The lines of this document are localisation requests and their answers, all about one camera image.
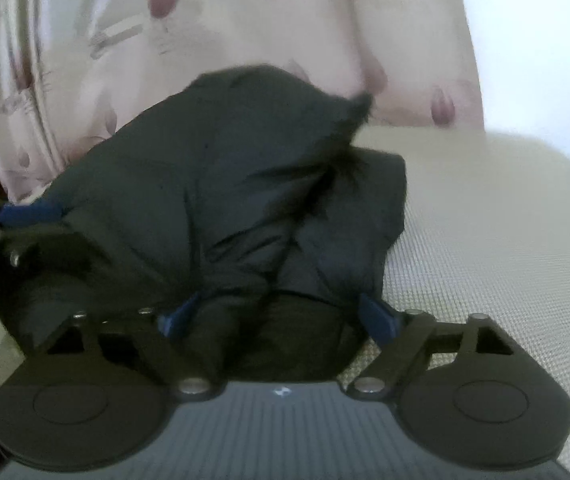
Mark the black padded jacket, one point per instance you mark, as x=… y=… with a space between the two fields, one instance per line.
x=215 y=185

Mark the cream curtain with purple print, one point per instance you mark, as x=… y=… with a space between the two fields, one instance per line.
x=265 y=20

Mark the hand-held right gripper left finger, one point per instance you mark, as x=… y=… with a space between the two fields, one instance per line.
x=180 y=321

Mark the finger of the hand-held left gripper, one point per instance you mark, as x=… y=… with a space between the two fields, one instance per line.
x=15 y=247
x=27 y=212

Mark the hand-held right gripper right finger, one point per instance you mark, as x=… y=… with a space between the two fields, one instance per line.
x=378 y=318

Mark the white textured mattress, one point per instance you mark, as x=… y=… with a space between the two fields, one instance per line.
x=490 y=240

